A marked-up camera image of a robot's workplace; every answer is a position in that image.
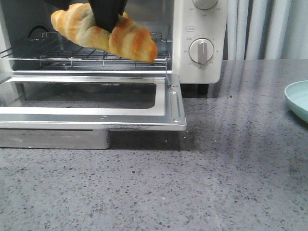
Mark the light green plate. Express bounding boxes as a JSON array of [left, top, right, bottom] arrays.
[[284, 80, 308, 123]]

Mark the metal oven wire rack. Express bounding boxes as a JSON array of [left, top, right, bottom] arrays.
[[0, 32, 172, 71]]

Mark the lower oven timer knob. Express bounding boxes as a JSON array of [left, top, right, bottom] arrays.
[[189, 38, 214, 64]]

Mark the white Toshiba toaster oven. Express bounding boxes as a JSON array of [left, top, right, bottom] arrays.
[[0, 0, 228, 95]]

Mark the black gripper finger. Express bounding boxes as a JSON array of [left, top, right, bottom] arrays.
[[89, 0, 127, 33], [44, 0, 72, 11]]

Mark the striped golden bread loaf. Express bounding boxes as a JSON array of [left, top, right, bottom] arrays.
[[51, 3, 158, 63]]

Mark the grey curtain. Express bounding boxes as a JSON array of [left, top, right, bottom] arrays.
[[223, 0, 308, 60]]

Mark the glass oven door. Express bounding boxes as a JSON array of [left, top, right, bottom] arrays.
[[0, 72, 186, 131]]

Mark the upper oven control knob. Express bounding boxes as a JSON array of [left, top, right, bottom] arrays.
[[192, 0, 218, 10]]

